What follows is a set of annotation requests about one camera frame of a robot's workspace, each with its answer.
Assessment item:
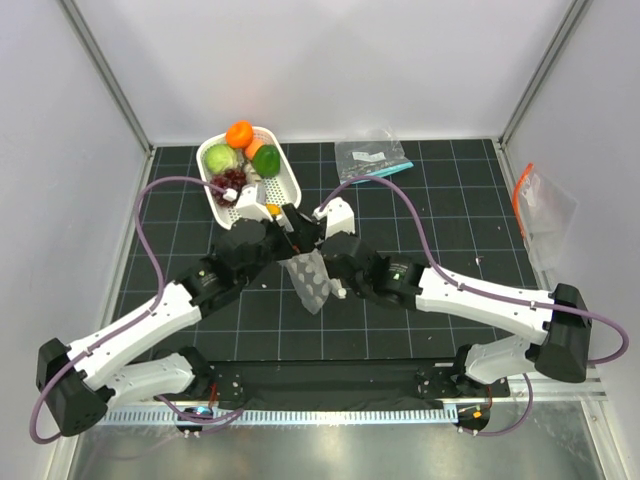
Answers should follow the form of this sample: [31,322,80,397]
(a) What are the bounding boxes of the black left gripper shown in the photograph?
[238,203,321,288]

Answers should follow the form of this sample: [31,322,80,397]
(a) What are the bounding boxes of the clear white-dotted zip bag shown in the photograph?
[279,249,347,315]

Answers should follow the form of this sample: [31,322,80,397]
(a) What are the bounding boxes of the grey toy fish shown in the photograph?
[242,161,263,185]

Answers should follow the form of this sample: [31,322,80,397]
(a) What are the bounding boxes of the green toy bell pepper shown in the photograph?
[252,145,281,178]

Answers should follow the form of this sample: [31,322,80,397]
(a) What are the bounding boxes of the yellow green toy mango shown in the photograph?
[266,204,281,217]

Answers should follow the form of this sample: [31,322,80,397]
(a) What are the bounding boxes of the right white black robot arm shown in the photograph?
[276,198,592,396]

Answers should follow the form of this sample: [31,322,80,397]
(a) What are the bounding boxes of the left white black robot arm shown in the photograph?
[29,219,301,444]

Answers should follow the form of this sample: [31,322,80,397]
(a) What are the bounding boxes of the clear blue-zipper bag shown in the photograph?
[334,129,414,184]

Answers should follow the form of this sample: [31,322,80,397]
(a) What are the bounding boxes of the clear orange-zipper bag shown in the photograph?
[511,163,578,271]

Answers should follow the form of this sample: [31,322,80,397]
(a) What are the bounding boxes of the white perforated plastic basket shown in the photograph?
[195,126,302,230]

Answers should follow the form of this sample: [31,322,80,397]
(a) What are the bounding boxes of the dark red toy grapes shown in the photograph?
[210,169,247,207]

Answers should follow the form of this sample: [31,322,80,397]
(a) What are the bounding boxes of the peach toy fruit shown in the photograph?
[244,137,264,161]

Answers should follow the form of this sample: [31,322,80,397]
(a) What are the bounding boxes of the green toy cabbage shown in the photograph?
[204,144,239,175]

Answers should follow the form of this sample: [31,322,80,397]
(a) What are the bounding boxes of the orange toy fruit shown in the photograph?
[225,120,254,149]

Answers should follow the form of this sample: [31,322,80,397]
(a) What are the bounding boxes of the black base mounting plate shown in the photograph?
[185,359,509,408]

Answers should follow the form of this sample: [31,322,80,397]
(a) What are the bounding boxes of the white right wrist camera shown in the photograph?
[313,197,356,240]

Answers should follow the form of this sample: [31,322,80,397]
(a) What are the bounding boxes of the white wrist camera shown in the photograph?
[219,183,271,229]
[313,197,356,240]

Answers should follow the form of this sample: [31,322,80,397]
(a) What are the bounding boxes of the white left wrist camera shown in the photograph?
[219,183,271,229]

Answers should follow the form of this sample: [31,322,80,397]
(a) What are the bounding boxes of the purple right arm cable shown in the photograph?
[318,174,631,437]

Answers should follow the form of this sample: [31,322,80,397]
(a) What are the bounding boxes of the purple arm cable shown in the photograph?
[28,175,246,445]
[318,174,631,437]

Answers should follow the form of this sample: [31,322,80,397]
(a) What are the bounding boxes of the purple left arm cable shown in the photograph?
[28,175,246,445]

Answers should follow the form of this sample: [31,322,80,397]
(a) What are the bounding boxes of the aluminium front rail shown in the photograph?
[93,370,604,430]

